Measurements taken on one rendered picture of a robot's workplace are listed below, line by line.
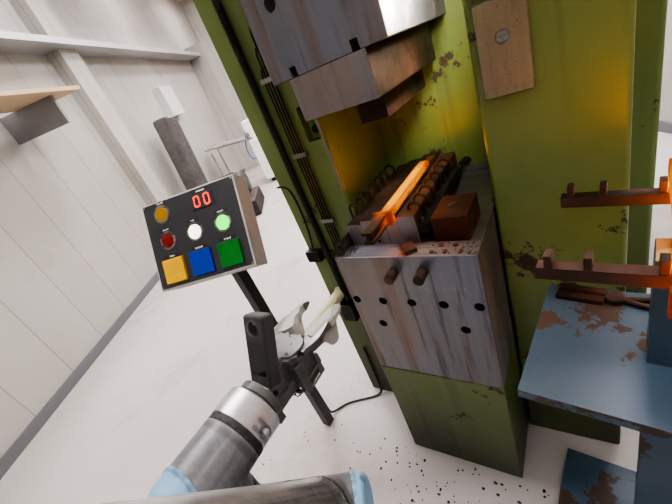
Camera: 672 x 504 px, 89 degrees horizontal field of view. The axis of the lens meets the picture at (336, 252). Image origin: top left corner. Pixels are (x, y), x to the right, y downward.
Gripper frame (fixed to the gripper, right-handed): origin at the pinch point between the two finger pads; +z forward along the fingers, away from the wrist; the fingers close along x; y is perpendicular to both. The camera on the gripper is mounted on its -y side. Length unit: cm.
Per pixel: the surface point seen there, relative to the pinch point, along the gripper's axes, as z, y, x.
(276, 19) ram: 33, -48, -10
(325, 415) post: 24, 93, -56
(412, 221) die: 33.0, 2.0, 6.9
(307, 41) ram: 33, -42, -4
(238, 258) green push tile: 16.7, 0.7, -41.2
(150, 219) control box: 15, -16, -70
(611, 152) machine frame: 47, -2, 46
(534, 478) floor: 29, 100, 25
